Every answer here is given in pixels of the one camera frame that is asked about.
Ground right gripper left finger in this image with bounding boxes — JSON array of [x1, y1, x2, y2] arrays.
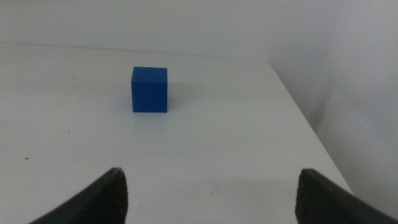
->
[[27, 167, 129, 224]]

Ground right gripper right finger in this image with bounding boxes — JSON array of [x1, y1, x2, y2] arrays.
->
[[294, 168, 398, 224]]

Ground blue cube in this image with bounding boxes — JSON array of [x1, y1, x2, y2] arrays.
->
[[131, 66, 169, 113]]

